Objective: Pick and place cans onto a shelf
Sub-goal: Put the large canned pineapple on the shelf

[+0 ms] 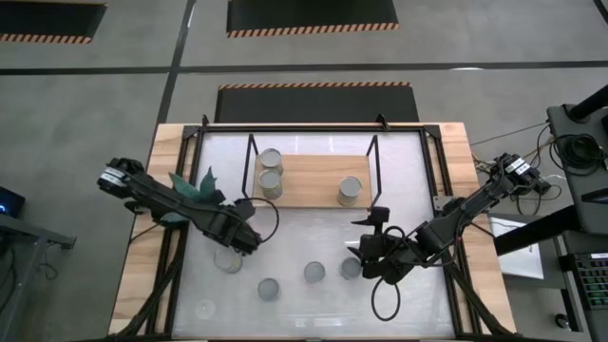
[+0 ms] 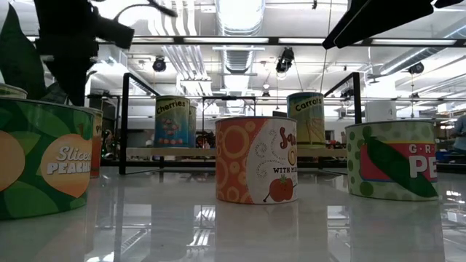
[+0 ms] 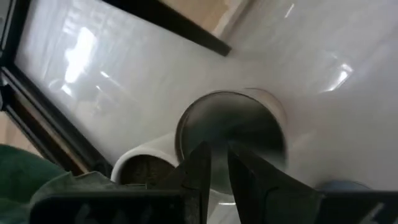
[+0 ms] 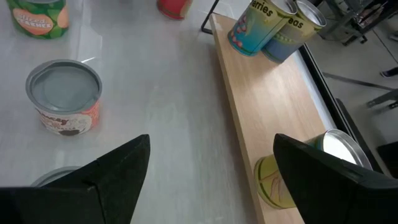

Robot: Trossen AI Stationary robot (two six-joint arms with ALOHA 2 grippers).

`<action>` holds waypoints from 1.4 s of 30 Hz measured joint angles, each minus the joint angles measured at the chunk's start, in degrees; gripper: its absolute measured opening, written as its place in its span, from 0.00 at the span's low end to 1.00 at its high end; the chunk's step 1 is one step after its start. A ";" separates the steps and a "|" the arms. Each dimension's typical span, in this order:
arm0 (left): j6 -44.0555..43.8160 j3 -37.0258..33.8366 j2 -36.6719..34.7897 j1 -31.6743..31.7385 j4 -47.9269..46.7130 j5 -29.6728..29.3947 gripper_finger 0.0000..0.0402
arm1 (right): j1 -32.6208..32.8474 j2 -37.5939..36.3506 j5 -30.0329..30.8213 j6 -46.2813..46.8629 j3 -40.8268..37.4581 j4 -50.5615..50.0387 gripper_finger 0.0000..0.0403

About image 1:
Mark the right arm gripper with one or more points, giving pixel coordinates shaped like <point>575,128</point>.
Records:
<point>385,256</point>

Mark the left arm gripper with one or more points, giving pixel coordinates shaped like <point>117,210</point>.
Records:
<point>235,233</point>

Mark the grey top tin can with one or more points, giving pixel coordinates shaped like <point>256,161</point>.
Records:
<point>228,262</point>
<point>314,272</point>
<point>350,190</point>
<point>269,289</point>

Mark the green label tin can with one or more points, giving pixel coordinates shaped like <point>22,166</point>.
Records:
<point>350,268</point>

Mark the teal label tin can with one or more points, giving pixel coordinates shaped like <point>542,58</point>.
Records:
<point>270,183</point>

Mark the yellow orange label tin can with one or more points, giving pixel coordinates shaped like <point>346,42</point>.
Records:
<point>271,158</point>

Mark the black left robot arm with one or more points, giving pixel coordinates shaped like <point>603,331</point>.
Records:
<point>157,195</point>

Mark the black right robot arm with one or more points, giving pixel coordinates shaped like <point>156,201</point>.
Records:
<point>456,209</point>

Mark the wooden shelf board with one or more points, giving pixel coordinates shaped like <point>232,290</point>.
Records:
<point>313,180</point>

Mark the teal plant in white pot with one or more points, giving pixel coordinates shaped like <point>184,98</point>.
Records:
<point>187,189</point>

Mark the clear plastic cup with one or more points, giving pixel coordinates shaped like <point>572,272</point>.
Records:
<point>205,309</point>

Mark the black hazard-striped floor mat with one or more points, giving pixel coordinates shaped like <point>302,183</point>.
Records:
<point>317,104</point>
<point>47,19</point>
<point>312,14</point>

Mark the white paper sheet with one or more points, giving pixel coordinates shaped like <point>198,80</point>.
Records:
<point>522,261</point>

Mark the black stand bar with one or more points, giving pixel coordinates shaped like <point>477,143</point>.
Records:
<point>537,233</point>

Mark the black power adapter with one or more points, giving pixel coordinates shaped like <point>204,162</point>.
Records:
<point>542,184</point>

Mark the grey metal side stand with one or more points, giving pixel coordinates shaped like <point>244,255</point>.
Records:
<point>28,233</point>

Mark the black device with blue light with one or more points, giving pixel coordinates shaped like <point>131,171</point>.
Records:
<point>9,202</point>

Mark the backlit black keyboard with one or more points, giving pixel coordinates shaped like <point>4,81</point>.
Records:
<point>594,280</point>

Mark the grey equipment cart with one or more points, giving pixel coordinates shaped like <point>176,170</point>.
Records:
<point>570,123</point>

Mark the black mounting pole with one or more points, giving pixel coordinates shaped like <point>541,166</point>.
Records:
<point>589,102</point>

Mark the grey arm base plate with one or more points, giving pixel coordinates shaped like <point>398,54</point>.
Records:
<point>442,203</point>

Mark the black aluminium table frame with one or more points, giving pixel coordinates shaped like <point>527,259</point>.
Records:
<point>309,128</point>

